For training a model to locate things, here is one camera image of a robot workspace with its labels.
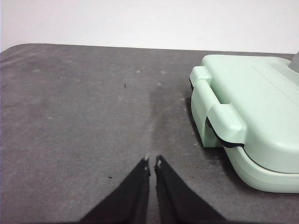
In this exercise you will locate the mint green breakfast machine base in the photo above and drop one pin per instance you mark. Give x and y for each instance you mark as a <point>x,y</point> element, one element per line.
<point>268,182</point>

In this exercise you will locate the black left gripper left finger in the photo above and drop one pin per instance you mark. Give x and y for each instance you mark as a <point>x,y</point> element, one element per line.
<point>130,200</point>

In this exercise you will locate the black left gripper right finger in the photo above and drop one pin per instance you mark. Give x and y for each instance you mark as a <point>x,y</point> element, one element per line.
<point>177,200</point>

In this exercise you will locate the mint green griddle lid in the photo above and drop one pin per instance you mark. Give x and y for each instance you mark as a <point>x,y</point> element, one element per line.
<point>261,105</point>

